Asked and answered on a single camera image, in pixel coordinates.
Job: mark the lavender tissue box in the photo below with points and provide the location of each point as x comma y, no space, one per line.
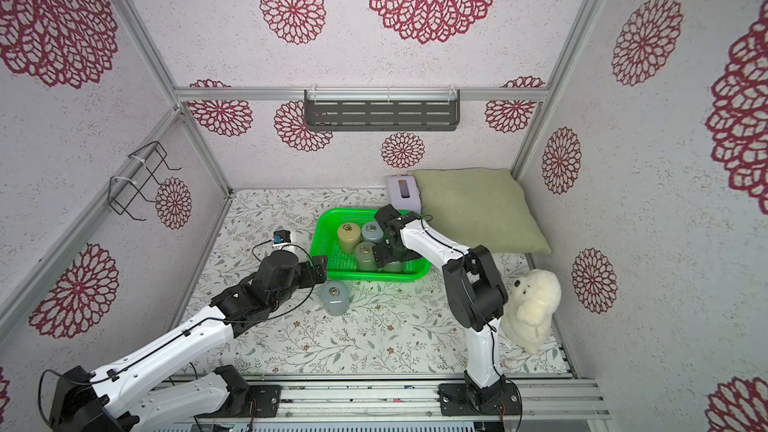
403,193

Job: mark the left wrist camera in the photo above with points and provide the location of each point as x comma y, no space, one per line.
282,240

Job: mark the green plastic basket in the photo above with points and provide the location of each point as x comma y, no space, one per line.
342,266

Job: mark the blue canister back middle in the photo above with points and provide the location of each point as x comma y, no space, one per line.
372,232

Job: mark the black wire wall rack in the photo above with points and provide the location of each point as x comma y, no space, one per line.
123,191

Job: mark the green canister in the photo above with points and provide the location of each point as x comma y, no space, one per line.
393,267
364,257

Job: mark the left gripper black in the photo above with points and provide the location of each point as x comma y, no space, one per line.
311,279

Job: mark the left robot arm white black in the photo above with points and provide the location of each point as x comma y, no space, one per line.
126,395

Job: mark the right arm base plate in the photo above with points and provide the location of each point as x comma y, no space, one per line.
464,399

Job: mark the blue-grey canister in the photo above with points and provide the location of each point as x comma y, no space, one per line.
335,298

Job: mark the yellow canister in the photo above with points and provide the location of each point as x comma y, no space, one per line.
349,235

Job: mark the white plush bear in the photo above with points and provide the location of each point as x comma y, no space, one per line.
533,300

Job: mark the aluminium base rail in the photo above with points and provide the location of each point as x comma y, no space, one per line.
413,399

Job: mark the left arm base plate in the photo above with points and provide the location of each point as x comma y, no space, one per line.
260,401

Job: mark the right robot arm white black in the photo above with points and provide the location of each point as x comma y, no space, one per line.
474,289

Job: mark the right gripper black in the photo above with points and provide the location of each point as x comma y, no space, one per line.
387,245

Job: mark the grey wall shelf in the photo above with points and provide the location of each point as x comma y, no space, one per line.
382,112

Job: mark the green pillow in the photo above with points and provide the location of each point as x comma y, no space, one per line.
480,206

